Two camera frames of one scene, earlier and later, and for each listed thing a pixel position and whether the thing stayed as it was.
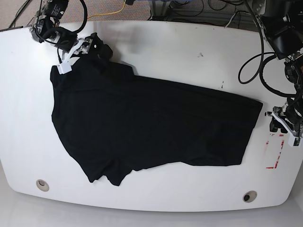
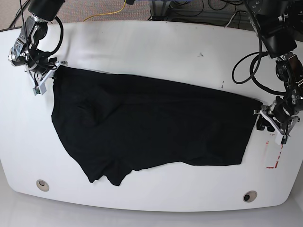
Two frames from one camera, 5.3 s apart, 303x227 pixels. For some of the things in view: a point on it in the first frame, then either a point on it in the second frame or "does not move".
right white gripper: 274,124 -> 272,126
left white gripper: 98,48 -> 50,74
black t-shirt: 113,121 does not move
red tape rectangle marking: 280,153 does not move
